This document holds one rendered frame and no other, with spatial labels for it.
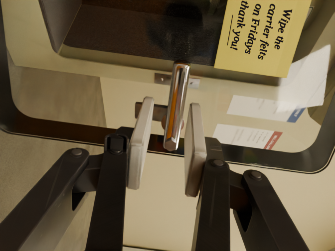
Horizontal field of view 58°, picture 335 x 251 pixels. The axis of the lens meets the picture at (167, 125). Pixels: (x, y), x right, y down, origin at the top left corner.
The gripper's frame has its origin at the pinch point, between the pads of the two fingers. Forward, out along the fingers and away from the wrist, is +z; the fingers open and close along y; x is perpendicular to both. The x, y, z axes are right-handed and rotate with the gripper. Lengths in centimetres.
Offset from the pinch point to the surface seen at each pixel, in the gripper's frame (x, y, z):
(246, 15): 6.9, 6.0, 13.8
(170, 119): -2.8, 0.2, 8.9
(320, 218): -119, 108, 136
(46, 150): -28, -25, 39
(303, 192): -90, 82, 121
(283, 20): 6.9, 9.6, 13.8
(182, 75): 1.7, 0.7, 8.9
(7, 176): -24.0, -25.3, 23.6
